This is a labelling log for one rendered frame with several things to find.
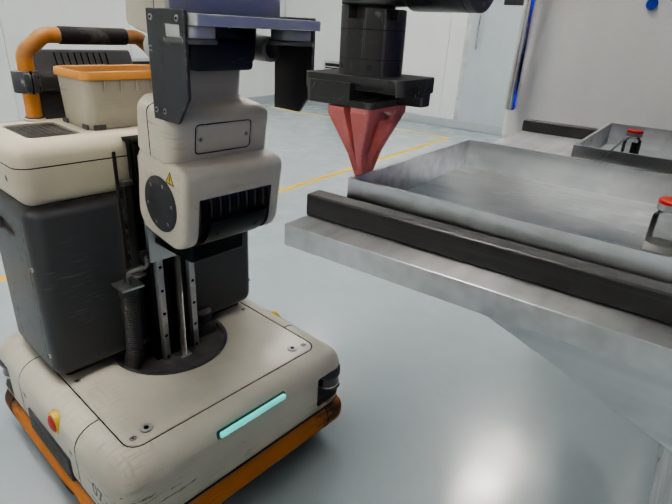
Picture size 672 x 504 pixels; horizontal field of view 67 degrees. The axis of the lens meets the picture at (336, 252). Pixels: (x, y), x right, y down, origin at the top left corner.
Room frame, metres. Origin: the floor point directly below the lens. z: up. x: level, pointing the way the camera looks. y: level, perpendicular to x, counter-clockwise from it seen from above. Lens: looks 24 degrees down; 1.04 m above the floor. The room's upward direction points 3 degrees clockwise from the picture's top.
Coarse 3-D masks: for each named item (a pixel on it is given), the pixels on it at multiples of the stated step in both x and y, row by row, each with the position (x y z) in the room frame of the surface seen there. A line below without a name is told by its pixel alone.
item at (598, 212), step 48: (480, 144) 0.63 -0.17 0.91; (384, 192) 0.41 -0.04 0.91; (432, 192) 0.51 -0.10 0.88; (480, 192) 0.53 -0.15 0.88; (528, 192) 0.54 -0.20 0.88; (576, 192) 0.55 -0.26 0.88; (624, 192) 0.54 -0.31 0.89; (528, 240) 0.34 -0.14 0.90; (576, 240) 0.32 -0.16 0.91; (624, 240) 0.41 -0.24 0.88
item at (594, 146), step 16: (608, 128) 0.84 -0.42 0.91; (624, 128) 0.85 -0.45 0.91; (640, 128) 0.83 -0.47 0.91; (656, 128) 0.83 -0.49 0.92; (576, 144) 0.65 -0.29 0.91; (592, 144) 0.74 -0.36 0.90; (608, 144) 0.85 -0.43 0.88; (656, 144) 0.82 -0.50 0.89; (592, 160) 0.63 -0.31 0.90; (608, 160) 0.62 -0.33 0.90; (624, 160) 0.61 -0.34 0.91; (640, 160) 0.61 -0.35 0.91; (656, 160) 0.60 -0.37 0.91
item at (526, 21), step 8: (528, 0) 1.22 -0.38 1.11; (536, 0) 1.22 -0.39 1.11; (528, 8) 1.21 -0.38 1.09; (528, 16) 1.21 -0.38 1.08; (520, 24) 1.22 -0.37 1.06; (528, 24) 1.21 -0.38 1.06; (520, 32) 1.22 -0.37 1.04; (528, 32) 1.21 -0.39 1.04; (520, 40) 1.22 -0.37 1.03; (528, 40) 1.22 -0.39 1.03; (520, 48) 1.21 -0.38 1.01; (520, 56) 1.21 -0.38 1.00; (520, 64) 1.21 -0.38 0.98; (512, 72) 1.22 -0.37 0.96; (520, 72) 1.21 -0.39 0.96; (512, 80) 1.22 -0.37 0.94; (520, 80) 1.22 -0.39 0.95; (512, 88) 1.21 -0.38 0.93; (512, 96) 1.21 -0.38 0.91; (512, 104) 1.21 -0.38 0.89
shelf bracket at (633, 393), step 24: (528, 336) 0.37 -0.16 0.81; (552, 360) 0.35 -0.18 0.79; (576, 360) 0.34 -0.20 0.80; (600, 360) 0.33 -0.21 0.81; (600, 384) 0.33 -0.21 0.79; (624, 384) 0.32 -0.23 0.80; (648, 384) 0.31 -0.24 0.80; (624, 408) 0.32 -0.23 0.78; (648, 408) 0.31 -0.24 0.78; (648, 432) 0.31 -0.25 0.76
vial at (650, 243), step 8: (664, 200) 0.37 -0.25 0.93; (664, 208) 0.37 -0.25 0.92; (656, 216) 0.38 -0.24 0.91; (664, 216) 0.37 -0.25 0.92; (656, 224) 0.37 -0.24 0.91; (664, 224) 0.37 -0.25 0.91; (648, 232) 0.38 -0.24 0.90; (656, 232) 0.37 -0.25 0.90; (664, 232) 0.37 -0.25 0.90; (648, 240) 0.38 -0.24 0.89; (656, 240) 0.37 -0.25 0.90; (664, 240) 0.37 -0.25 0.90; (648, 248) 0.37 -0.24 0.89; (656, 248) 0.37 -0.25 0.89; (664, 248) 0.37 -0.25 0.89
